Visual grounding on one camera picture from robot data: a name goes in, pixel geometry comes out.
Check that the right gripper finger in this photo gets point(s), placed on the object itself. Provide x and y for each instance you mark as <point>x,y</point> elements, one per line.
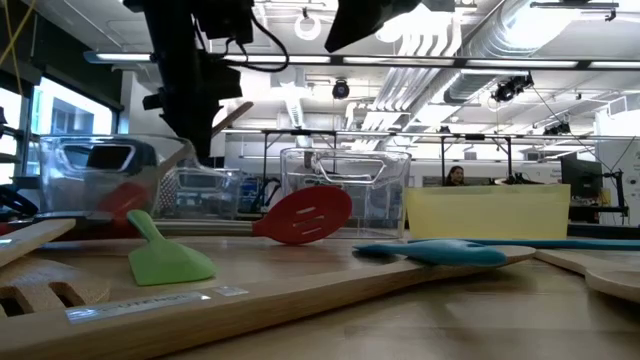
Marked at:
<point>365,17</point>

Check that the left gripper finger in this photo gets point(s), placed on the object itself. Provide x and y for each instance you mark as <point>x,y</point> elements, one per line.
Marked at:
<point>182,132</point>
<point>207,135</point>

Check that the green silicone spatula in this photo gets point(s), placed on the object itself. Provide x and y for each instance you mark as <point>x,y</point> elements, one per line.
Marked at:
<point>165,262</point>

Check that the wooden slotted spatula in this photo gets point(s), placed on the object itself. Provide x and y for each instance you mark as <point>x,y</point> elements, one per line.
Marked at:
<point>40,272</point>

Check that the bright blue silicone spatula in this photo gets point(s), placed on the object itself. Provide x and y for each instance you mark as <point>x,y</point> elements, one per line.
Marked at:
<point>440,252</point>

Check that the slim teal silicone spatula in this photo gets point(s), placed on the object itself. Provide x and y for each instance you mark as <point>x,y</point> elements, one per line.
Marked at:
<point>575,244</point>

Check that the wooden spork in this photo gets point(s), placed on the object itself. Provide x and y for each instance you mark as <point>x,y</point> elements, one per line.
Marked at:
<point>615,285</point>

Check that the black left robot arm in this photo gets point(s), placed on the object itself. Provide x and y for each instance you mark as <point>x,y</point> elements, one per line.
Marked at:
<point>170,25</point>

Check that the LED light bar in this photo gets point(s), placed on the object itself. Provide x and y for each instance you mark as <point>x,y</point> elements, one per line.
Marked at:
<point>280,59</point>

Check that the clear plastic bin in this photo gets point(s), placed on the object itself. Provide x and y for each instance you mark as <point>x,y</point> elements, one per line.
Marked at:
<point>395,200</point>
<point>60,200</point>

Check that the person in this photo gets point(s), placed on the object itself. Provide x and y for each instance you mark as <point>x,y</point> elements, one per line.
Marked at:
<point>455,176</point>

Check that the yellow plastic bin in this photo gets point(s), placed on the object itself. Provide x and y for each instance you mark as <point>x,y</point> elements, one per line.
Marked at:
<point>487,212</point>

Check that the black computer monitor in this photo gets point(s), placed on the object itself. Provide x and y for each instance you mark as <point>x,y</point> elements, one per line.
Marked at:
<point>580,177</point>

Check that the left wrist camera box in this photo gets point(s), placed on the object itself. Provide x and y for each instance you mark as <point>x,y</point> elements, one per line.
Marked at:
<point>225,22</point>

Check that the black ceiling camera cluster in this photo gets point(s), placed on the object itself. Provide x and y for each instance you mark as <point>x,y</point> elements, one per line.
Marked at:
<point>510,89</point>

